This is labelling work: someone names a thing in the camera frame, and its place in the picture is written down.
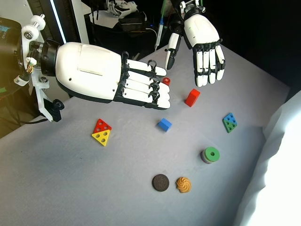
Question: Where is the red block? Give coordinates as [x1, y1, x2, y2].
[184, 89, 201, 108]

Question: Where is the white panel with light strip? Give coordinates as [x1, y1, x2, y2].
[0, 0, 90, 45]

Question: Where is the blue triangle with holes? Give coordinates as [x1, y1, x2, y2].
[222, 113, 238, 124]

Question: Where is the blue ring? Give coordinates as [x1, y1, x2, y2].
[200, 150, 212, 165]

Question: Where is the black box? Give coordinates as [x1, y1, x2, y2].
[118, 11, 148, 33]

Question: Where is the grey table cloth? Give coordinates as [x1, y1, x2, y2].
[0, 42, 291, 226]

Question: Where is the green braided cable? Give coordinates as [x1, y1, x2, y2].
[161, 0, 168, 24]

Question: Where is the yellow triangle piece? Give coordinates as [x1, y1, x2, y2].
[91, 129, 111, 147]

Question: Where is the green triangle block with holes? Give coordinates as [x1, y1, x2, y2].
[222, 120, 238, 134]

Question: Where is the red triangle piece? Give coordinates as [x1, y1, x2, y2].
[93, 118, 112, 134]

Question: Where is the orange swirl cookie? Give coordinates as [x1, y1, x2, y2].
[175, 177, 192, 194]

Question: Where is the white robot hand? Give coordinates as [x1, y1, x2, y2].
[164, 10, 226, 88]
[55, 41, 172, 111]

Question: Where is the white curtain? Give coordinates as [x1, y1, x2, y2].
[232, 90, 301, 226]

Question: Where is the green ring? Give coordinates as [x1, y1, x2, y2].
[204, 146, 221, 163]

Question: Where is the blue hexagonal block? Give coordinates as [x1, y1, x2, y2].
[157, 118, 173, 133]

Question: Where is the dark chocolate sandwich cookie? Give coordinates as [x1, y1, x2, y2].
[152, 174, 170, 193]

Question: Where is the spare white robot hand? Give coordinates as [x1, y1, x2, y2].
[105, 0, 138, 18]

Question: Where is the thin white cable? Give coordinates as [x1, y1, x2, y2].
[145, 27, 158, 45]

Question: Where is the white plug with blue band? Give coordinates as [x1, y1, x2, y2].
[155, 20, 165, 50]

